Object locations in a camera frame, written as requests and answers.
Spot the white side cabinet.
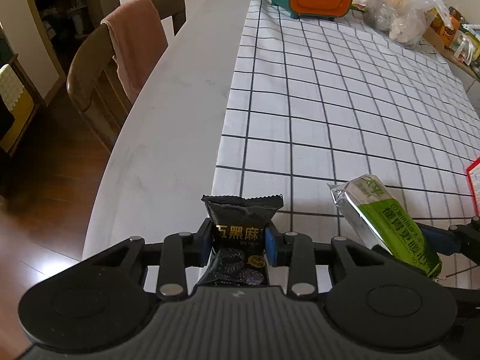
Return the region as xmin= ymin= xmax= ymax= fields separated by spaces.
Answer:
xmin=421 ymin=25 xmax=480 ymax=98

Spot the left wooden chair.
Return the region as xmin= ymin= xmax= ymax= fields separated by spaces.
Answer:
xmin=67 ymin=0 xmax=186 ymax=151

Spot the clear plastic bag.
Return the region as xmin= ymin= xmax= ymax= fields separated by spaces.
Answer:
xmin=364 ymin=0 xmax=453 ymax=47

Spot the white checkered tablecloth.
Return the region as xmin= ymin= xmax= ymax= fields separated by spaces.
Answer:
xmin=211 ymin=0 xmax=479 ymax=242

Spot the red cardboard box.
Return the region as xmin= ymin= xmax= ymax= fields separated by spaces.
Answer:
xmin=466 ymin=158 xmax=480 ymax=216

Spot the pink cloth on chair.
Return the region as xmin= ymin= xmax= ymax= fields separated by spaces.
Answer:
xmin=101 ymin=0 xmax=168 ymax=103

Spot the black sesame snack packet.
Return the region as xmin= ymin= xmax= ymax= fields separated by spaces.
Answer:
xmin=198 ymin=195 xmax=284 ymax=288

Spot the green snack packet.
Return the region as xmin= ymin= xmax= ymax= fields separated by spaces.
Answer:
xmin=329 ymin=174 xmax=443 ymax=280

